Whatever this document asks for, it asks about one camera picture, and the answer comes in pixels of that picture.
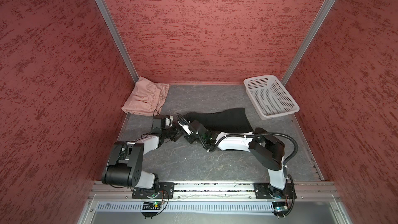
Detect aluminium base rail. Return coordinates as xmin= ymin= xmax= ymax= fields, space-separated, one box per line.
xmin=88 ymin=181 xmax=341 ymax=202

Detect left green circuit board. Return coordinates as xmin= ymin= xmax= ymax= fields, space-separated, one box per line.
xmin=142 ymin=202 xmax=162 ymax=211

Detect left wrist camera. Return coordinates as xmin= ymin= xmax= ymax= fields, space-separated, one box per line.
xmin=151 ymin=115 xmax=174 ymax=135

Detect green circuit board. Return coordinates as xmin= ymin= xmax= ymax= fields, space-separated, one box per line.
xmin=272 ymin=202 xmax=289 ymax=216
xmin=142 ymin=202 xmax=162 ymax=211

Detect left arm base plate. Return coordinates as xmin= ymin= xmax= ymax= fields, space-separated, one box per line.
xmin=132 ymin=182 xmax=175 ymax=200

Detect pink shorts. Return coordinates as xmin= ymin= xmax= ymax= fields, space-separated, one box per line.
xmin=121 ymin=77 xmax=171 ymax=116

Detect white slotted cable duct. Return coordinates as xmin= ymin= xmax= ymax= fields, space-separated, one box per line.
xmin=95 ymin=201 xmax=273 ymax=214

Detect right black corrugated cable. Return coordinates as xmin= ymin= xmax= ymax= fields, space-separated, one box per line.
xmin=176 ymin=113 xmax=299 ymax=217

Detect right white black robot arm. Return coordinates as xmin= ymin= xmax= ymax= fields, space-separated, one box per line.
xmin=177 ymin=119 xmax=298 ymax=199

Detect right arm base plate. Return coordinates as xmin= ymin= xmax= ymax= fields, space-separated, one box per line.
xmin=254 ymin=183 xmax=297 ymax=200

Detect black shorts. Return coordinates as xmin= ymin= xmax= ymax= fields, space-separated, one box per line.
xmin=184 ymin=108 xmax=254 ymax=133

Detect right aluminium corner post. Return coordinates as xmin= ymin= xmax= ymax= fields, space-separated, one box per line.
xmin=281 ymin=0 xmax=336 ymax=86

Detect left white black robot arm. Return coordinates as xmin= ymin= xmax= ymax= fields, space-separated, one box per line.
xmin=101 ymin=127 xmax=182 ymax=195

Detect aluminium corner post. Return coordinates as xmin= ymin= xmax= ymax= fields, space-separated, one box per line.
xmin=281 ymin=0 xmax=336 ymax=86
xmin=95 ymin=0 xmax=139 ymax=83

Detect right green circuit board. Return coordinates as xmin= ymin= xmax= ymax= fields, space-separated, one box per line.
xmin=272 ymin=202 xmax=289 ymax=216

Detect white plastic basket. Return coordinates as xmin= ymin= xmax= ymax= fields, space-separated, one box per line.
xmin=244 ymin=75 xmax=300 ymax=120

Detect left aluminium corner post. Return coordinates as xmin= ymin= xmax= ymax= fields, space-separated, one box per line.
xmin=95 ymin=0 xmax=139 ymax=83

